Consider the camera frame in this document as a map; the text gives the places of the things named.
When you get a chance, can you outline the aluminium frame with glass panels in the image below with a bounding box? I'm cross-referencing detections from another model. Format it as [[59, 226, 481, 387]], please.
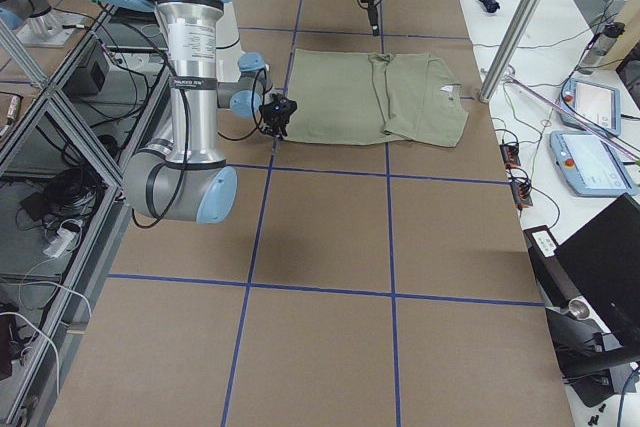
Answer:
[[1, 8, 168, 426]]

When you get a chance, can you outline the black box under frame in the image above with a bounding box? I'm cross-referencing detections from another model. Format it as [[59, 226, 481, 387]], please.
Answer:
[[63, 42, 109, 96]]

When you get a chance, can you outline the black monitor screen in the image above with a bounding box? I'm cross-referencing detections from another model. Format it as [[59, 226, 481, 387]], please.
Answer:
[[555, 194, 639, 345]]

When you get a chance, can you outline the orange black connector board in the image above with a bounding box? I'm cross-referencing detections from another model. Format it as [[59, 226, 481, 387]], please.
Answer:
[[499, 143, 521, 169]]

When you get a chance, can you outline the far teach pendant blue white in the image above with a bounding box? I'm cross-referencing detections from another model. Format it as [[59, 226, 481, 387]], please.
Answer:
[[558, 78, 621, 136]]

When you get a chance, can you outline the grey aluminium camera post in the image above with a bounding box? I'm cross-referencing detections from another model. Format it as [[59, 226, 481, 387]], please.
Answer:
[[479, 0, 541, 103]]

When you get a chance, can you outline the near teach pendant blue white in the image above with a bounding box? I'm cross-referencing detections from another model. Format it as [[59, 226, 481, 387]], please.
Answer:
[[549, 131, 639, 198]]

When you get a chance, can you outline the clear water bottle black cap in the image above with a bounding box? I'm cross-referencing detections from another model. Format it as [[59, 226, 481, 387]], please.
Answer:
[[578, 22, 625, 75]]

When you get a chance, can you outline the olive green long-sleeve shirt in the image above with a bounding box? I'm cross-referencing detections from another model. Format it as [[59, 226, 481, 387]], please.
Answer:
[[287, 49, 468, 148]]

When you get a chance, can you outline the white garment hang tag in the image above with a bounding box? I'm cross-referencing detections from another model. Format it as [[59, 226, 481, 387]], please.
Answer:
[[441, 85, 453, 97]]

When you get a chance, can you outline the teach pendant blue white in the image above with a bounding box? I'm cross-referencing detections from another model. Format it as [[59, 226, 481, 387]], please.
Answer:
[[549, 131, 639, 198], [558, 78, 621, 136]]

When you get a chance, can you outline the third robot arm grey blue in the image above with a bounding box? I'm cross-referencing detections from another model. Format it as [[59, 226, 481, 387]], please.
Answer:
[[1, 0, 86, 48]]

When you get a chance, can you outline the white power strip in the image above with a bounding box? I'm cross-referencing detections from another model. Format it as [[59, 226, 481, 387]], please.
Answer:
[[43, 219, 83, 258]]

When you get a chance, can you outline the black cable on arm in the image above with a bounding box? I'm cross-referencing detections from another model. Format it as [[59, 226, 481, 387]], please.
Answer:
[[179, 66, 274, 168]]

